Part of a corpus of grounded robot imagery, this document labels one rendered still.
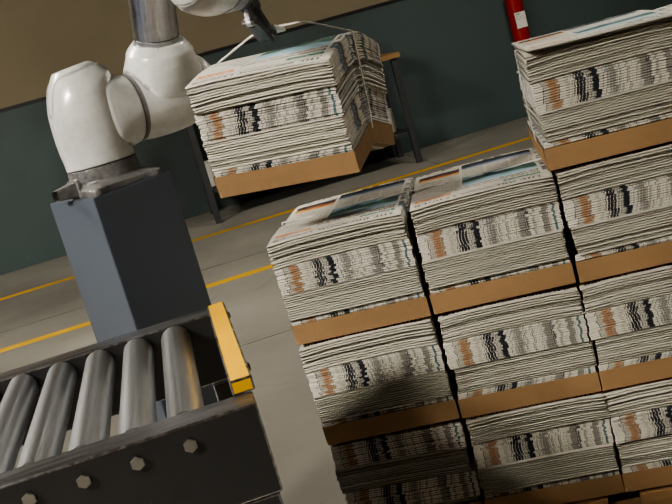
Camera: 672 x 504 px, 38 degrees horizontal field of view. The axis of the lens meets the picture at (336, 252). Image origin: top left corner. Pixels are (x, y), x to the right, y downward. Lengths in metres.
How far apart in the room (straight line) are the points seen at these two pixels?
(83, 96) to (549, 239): 1.00
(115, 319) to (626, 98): 1.16
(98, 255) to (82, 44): 6.39
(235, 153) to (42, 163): 6.71
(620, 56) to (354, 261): 0.64
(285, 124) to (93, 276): 0.63
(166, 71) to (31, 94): 6.34
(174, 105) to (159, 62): 0.10
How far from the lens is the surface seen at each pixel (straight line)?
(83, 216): 2.17
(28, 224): 8.61
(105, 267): 2.16
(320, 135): 1.82
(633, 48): 1.91
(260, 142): 1.85
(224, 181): 1.90
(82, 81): 2.16
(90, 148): 2.16
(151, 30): 2.22
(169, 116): 2.23
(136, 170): 2.19
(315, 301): 2.00
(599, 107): 1.91
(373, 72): 2.07
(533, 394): 2.04
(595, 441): 2.11
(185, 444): 1.21
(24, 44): 8.54
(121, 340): 1.70
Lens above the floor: 1.20
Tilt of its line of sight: 12 degrees down
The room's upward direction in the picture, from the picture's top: 16 degrees counter-clockwise
